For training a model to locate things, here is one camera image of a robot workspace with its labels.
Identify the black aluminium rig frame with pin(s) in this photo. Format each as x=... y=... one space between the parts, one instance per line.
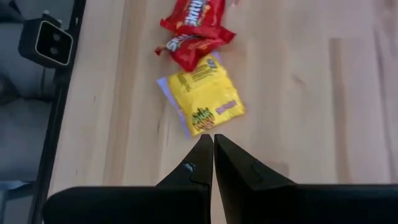
x=59 y=109

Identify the red Skittles pack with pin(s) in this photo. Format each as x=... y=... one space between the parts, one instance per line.
x=192 y=14
x=192 y=49

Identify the yellow Sour Patch pack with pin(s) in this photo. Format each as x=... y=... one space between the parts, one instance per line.
x=205 y=93

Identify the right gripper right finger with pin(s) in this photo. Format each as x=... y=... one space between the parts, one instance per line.
x=280 y=202

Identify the black table-level camera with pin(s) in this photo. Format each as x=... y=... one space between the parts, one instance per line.
x=46 y=40

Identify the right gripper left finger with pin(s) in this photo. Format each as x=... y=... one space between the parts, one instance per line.
x=174 y=202

